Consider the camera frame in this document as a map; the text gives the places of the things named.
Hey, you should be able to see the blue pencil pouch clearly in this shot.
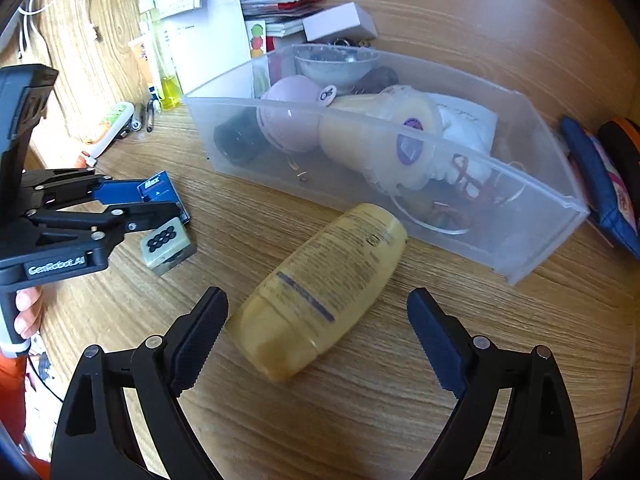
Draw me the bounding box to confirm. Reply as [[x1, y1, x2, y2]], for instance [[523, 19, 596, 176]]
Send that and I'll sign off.
[[560, 116, 639, 259]]

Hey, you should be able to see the black orange round case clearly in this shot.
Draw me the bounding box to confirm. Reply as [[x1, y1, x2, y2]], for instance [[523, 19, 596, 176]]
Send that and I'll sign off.
[[597, 117, 639, 194]]

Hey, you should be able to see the black pen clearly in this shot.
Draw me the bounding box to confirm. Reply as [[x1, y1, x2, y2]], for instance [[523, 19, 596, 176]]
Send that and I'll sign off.
[[145, 100, 155, 132]]

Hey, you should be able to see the white small cardboard box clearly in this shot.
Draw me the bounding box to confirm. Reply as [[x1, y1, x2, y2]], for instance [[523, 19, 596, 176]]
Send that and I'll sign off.
[[303, 2, 378, 42]]

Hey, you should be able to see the pink round brush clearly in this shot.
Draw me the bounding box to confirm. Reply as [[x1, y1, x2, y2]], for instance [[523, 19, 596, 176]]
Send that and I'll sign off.
[[256, 75, 321, 154]]

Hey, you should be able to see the clear plastic storage bin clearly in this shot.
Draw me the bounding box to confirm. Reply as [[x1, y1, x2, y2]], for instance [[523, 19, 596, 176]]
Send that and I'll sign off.
[[184, 44, 588, 284]]

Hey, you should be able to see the blue Max staples box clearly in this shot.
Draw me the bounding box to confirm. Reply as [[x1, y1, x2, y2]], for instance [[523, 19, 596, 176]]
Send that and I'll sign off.
[[92, 170, 192, 226]]

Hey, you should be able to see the white paper stand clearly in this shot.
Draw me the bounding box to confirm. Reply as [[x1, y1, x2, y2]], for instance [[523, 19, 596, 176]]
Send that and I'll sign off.
[[139, 0, 250, 93]]

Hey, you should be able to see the clear glass bowl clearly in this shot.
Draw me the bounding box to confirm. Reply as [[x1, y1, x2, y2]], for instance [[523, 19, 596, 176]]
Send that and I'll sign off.
[[293, 44, 378, 94]]

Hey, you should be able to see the stack of booklets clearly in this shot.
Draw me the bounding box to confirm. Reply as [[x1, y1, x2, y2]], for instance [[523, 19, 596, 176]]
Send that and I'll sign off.
[[230, 0, 331, 39]]

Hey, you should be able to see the person's left hand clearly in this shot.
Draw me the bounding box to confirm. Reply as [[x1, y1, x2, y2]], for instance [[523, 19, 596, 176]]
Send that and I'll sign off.
[[14, 287, 43, 339]]

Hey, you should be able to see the black round jar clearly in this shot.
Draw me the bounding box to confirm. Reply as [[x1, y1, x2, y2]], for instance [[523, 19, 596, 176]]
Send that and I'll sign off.
[[214, 107, 269, 165]]

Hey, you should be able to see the yellow lotion bottle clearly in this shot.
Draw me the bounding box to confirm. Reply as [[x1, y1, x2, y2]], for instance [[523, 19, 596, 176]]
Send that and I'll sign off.
[[226, 204, 408, 382]]

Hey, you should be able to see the yellow liquid spray bottle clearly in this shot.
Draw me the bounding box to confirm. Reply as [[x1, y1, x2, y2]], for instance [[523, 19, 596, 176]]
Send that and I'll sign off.
[[148, 8, 182, 110]]

